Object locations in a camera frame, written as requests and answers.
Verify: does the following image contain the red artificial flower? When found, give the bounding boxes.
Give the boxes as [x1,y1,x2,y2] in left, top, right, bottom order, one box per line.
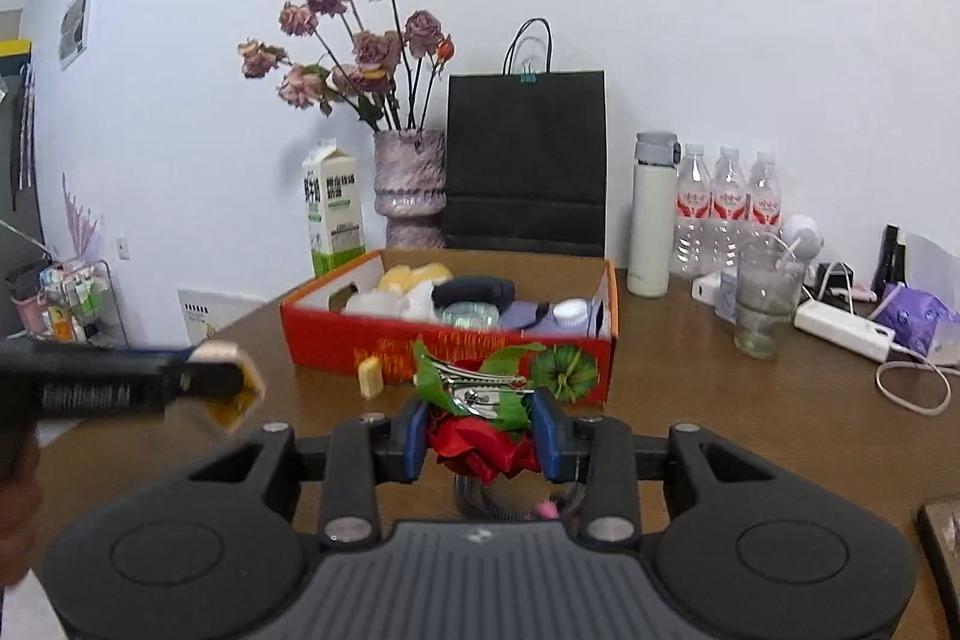
[412,341,540,486]

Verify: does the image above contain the yellow tape roll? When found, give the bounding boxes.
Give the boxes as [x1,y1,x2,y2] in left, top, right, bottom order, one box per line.
[202,378,265,434]

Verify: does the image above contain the white plush pouch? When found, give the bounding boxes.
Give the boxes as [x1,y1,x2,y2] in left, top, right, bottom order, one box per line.
[342,289,412,320]

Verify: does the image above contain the purple cloth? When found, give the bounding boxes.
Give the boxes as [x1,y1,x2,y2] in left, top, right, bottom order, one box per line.
[498,301,551,331]

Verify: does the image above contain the bubble wrap bundle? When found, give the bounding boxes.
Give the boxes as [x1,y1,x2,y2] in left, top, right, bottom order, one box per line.
[441,301,500,331]

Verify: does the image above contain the yellow white plush toy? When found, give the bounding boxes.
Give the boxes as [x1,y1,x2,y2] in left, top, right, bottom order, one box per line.
[376,263,454,323]

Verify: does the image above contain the black cylindrical object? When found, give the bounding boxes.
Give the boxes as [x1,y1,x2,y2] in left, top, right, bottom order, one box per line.
[431,276,516,314]

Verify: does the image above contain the white round lid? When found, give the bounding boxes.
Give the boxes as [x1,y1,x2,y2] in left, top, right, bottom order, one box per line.
[550,298,592,330]

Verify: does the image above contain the person's left hand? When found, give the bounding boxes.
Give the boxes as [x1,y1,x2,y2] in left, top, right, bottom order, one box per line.
[0,431,43,588]

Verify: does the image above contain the white flat box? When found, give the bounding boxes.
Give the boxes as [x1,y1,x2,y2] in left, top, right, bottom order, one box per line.
[178,289,265,344]

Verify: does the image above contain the red orange cardboard box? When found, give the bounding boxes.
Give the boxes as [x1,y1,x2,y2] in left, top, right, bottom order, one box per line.
[278,247,622,408]

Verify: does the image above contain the white charger adapter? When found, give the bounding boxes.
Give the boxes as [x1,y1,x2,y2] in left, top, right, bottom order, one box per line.
[692,271,722,307]

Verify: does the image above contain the plastic water bottle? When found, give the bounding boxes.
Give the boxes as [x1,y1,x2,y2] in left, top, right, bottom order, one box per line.
[670,143,711,278]
[747,152,782,237]
[706,146,748,271]

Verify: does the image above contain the white green milk carton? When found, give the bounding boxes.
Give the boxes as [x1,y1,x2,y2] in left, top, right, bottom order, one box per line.
[302,140,366,278]

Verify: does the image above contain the clear drinking glass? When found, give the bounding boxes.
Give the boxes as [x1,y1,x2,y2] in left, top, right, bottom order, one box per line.
[734,234,805,359]

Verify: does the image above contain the white power strip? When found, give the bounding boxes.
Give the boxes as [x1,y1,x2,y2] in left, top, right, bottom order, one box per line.
[794,301,893,364]

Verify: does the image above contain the pink ceramic vase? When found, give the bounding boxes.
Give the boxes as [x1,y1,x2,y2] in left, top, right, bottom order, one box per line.
[374,128,446,250]

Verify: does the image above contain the white round lamp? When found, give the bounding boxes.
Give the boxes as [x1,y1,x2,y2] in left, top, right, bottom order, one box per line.
[779,214,823,266]

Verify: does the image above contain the white thermos bottle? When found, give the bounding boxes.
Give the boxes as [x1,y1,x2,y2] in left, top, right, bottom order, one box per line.
[626,131,680,299]

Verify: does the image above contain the black paper bag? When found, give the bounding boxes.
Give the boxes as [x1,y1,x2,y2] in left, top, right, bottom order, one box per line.
[441,18,607,259]

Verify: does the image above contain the purple package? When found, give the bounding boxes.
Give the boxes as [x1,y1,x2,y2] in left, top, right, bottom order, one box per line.
[872,284,958,365]

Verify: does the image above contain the black cosmetic bottles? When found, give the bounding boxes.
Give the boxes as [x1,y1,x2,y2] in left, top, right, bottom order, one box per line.
[872,224,907,301]

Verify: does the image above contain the dried pink flowers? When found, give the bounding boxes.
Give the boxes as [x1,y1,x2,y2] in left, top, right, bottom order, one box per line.
[236,0,455,133]

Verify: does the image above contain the wire storage rack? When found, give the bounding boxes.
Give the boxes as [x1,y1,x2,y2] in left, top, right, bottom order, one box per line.
[5,259,128,347]

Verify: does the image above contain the white cable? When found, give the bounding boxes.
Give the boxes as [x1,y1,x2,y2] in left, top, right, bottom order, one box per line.
[875,349,960,417]

